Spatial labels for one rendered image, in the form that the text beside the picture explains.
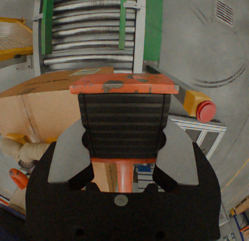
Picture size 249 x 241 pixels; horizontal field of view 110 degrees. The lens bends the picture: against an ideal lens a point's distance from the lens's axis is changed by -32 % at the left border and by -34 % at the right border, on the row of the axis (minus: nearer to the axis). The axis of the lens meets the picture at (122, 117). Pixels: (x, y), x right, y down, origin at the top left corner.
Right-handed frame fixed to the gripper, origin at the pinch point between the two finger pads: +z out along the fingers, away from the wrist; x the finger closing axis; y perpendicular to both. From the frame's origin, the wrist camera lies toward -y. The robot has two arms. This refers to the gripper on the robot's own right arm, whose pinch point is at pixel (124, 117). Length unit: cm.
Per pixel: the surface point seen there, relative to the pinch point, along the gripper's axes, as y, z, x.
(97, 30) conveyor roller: -21, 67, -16
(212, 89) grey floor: 27, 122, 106
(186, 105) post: 9.6, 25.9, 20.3
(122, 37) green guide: -14, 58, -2
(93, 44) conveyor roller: -12, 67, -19
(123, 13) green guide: -28, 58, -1
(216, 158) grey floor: 151, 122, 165
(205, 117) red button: 9.6, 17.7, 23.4
